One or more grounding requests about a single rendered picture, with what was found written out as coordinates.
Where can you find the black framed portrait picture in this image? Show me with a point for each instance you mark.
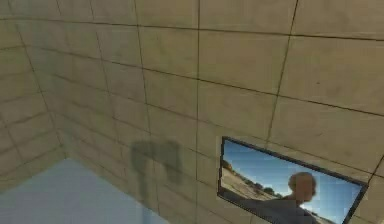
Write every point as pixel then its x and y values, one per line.
pixel 266 180

